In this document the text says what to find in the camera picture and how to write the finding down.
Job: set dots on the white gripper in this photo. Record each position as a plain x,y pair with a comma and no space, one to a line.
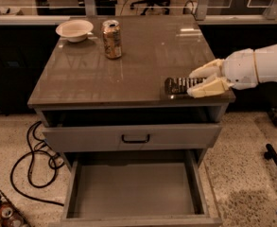
239,67

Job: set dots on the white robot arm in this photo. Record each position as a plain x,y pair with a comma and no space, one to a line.
265,64

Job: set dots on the grey top drawer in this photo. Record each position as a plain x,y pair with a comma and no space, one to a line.
131,129

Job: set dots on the grey drawer cabinet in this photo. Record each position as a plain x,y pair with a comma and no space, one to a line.
80,76

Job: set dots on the grey open middle drawer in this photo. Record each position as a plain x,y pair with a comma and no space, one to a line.
137,189

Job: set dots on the orange soda can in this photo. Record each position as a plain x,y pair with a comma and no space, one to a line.
111,34

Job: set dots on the white ceramic bowl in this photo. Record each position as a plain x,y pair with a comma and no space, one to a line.
74,31

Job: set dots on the wire basket of cans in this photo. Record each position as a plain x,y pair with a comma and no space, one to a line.
10,216

